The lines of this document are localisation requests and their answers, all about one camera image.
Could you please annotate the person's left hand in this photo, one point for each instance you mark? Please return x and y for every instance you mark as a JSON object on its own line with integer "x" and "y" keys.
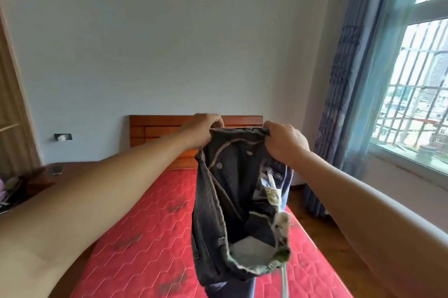
{"x": 199, "y": 131}

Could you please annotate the person's right hand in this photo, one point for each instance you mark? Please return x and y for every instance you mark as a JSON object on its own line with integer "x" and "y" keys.
{"x": 287, "y": 143}

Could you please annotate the light blue jeans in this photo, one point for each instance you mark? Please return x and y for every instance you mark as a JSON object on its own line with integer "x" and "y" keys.
{"x": 224, "y": 203}

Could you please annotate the wooden wardrobe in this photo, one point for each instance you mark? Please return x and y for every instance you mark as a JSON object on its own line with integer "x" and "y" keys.
{"x": 14, "y": 115}

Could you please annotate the person's right forearm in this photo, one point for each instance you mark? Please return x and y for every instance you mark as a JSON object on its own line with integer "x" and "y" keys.
{"x": 385, "y": 224}

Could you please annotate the person's left forearm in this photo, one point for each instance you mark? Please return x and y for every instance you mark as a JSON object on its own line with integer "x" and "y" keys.
{"x": 70, "y": 210}

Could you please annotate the pink clothes pile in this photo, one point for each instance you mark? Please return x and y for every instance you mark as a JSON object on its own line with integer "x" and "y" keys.
{"x": 12, "y": 189}

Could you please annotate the wooden bed headboard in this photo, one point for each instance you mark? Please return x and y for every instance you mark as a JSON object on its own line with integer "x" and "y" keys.
{"x": 157, "y": 126}

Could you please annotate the blue grey curtain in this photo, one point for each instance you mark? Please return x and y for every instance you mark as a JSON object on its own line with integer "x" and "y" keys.
{"x": 350, "y": 98}

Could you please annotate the red quilted mattress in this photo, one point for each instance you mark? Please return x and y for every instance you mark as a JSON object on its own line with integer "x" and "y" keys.
{"x": 140, "y": 238}

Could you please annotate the small grey sill pot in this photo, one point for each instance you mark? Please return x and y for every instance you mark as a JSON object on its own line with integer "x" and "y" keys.
{"x": 426, "y": 151}

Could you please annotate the grey smartphone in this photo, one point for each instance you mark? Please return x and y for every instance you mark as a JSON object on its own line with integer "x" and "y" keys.
{"x": 57, "y": 170}

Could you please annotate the wooden nightstand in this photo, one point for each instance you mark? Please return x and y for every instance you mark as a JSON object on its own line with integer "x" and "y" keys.
{"x": 38, "y": 177}

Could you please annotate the grey wall switch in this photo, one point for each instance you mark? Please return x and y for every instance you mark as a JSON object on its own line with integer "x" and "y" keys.
{"x": 63, "y": 137}

